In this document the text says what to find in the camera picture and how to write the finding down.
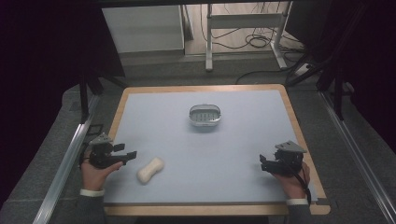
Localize person's right hand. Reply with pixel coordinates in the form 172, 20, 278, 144
272, 161, 311, 201

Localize black floor cables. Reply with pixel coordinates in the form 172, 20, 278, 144
199, 2, 307, 85

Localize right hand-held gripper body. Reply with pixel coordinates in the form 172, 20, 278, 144
262, 140, 308, 177

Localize black tripod stand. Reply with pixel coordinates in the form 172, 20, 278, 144
76, 52, 128, 125
285, 3, 372, 121

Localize white cabinet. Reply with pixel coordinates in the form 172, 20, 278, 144
101, 4, 186, 54

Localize white power strip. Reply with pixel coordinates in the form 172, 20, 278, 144
294, 63, 313, 77

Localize metal soap dish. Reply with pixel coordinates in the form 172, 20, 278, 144
189, 104, 222, 128

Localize light blue table mat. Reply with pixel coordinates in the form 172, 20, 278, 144
103, 90, 318, 204

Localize aluminium rail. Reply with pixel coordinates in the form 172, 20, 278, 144
32, 92, 101, 224
318, 90, 396, 224

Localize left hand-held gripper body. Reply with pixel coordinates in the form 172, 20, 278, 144
88, 133, 128, 170

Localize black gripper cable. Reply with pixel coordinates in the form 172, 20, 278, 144
289, 164, 313, 207

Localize white metal stand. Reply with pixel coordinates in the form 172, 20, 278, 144
205, 1, 294, 73

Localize person's left hand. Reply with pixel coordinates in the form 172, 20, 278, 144
80, 149, 124, 191

